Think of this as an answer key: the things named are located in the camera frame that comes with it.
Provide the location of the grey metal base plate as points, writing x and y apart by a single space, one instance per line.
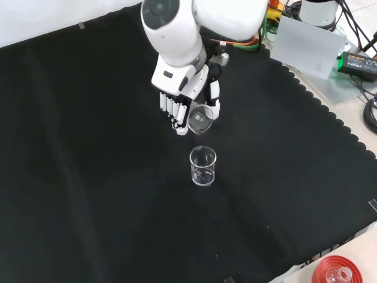
344 90

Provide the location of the black bench cloth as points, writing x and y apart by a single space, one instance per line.
88 147

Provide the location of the grey tape strip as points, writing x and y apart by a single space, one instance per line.
373 205
230 280
82 26

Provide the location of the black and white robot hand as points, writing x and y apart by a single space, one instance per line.
176 79

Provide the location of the black power supply green end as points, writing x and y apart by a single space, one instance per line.
357 63

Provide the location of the small clear glass beaker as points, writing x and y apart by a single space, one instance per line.
201 125

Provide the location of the clear glass beaker with spout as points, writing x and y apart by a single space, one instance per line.
203 178

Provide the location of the clear glass flask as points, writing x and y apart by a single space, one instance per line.
341 275

